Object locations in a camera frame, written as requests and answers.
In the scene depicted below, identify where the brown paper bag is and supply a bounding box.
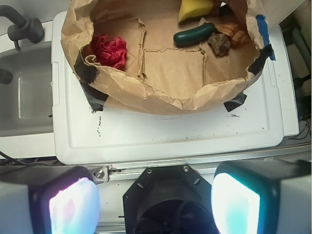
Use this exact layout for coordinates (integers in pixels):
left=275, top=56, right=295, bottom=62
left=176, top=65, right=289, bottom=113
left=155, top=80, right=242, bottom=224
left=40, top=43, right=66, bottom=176
left=61, top=0, right=265, bottom=115

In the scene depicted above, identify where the black tape corner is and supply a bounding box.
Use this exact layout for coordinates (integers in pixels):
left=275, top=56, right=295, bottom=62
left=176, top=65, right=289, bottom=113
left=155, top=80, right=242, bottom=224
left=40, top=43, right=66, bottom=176
left=74, top=51, right=100, bottom=84
left=248, top=44, right=275, bottom=76

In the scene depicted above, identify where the brown rock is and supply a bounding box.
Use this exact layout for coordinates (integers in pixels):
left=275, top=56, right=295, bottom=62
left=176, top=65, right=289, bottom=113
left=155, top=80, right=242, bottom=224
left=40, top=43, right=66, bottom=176
left=208, top=33, right=231, bottom=57

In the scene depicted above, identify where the metal corner bracket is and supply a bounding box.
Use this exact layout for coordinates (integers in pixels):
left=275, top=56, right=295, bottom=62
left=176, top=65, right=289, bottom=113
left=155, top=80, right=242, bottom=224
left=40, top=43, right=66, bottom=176
left=89, top=166, right=110, bottom=184

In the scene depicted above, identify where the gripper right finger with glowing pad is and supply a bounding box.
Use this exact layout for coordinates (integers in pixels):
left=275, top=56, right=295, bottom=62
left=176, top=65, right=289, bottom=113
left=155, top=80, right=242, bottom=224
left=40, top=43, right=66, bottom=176
left=211, top=159, right=312, bottom=234

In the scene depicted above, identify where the grey sink faucet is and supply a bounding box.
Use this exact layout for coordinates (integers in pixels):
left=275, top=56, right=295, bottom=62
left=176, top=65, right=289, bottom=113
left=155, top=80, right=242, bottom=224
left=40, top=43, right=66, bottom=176
left=0, top=5, right=45, bottom=51

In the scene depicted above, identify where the yellow sponge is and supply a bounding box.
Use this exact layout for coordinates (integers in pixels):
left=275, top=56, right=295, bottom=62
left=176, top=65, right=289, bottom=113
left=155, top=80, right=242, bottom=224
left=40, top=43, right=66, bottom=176
left=178, top=0, right=214, bottom=23

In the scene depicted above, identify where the white sink basin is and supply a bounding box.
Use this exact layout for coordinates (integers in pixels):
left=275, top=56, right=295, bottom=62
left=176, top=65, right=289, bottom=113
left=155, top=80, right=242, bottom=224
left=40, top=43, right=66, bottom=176
left=0, top=41, right=56, bottom=159

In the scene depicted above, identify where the striped wooden block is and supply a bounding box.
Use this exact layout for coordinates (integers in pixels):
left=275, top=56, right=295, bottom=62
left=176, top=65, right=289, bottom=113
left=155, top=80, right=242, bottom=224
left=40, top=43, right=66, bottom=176
left=215, top=22, right=251, bottom=46

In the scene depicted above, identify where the black octagonal mount plate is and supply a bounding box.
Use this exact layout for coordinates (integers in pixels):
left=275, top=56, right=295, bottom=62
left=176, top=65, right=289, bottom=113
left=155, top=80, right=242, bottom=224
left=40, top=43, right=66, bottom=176
left=123, top=165, right=218, bottom=234

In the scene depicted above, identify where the black tape lower left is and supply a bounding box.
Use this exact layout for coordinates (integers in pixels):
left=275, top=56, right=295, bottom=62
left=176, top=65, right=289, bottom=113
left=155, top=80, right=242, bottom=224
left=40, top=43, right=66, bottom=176
left=80, top=83, right=109, bottom=111

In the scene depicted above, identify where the white plastic bin lid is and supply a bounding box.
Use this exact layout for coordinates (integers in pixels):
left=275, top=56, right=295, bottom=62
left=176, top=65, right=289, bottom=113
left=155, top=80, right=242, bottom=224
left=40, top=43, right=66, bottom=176
left=52, top=12, right=299, bottom=164

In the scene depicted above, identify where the black tape bottom right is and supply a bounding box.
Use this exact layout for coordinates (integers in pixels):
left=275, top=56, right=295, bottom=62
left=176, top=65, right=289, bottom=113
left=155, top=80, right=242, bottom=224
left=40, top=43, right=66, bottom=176
left=223, top=92, right=247, bottom=112

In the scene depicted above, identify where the red crumpled cloth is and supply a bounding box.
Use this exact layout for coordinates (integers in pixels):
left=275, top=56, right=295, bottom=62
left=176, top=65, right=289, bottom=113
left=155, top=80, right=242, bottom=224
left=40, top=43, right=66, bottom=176
left=90, top=34, right=127, bottom=69

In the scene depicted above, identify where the blue tape strip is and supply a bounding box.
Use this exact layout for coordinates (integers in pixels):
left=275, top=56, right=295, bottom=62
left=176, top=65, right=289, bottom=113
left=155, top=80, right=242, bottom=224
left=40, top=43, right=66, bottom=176
left=255, top=15, right=276, bottom=61

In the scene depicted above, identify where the black tape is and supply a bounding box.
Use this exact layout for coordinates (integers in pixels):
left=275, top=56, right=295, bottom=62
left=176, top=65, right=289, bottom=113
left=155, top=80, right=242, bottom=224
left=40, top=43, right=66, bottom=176
left=80, top=83, right=109, bottom=111
left=223, top=92, right=247, bottom=112

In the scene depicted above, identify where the black tape right corner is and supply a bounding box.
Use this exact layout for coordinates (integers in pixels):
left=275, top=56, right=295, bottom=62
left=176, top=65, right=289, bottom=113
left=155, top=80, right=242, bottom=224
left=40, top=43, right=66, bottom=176
left=248, top=44, right=275, bottom=76

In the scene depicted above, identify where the dark green plastic pickle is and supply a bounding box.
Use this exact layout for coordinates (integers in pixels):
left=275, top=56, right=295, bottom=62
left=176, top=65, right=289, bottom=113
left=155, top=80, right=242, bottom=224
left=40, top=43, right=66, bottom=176
left=173, top=22, right=215, bottom=47

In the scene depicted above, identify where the black tape left corner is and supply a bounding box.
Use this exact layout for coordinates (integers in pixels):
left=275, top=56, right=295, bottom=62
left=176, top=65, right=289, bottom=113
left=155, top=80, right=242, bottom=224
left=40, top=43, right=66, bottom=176
left=74, top=51, right=100, bottom=84

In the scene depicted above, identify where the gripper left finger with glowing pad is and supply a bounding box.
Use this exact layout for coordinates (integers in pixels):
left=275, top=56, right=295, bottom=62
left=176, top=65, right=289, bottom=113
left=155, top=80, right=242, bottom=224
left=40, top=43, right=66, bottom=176
left=0, top=166, right=100, bottom=234

